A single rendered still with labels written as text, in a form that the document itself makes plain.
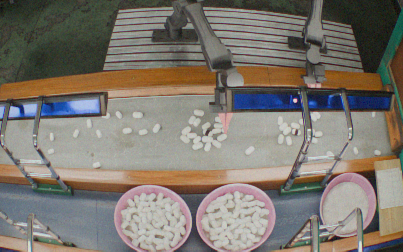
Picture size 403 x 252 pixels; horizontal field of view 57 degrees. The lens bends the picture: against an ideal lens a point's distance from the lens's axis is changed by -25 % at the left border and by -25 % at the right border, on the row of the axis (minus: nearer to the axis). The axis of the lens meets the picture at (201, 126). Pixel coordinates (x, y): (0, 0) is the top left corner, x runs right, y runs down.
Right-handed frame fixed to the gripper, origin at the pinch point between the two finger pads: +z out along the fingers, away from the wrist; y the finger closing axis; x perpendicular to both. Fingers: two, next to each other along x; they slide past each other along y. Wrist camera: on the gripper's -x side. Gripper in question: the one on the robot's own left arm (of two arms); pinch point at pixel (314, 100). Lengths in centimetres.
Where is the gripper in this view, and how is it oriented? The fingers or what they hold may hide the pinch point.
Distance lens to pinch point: 170.7
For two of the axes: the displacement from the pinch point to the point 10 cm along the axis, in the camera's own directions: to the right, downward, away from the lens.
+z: 0.2, 9.8, 2.0
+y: 10.0, -0.2, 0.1
